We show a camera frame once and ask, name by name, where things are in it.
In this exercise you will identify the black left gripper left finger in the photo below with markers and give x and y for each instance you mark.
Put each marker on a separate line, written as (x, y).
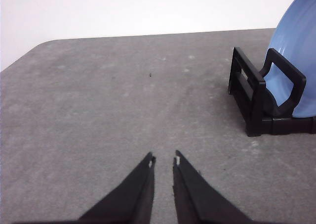
(131, 203)

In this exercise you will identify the blue plate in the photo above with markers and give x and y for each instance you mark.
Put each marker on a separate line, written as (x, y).
(294, 39)

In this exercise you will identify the black dish rack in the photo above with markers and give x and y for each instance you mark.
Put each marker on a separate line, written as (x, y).
(255, 106)

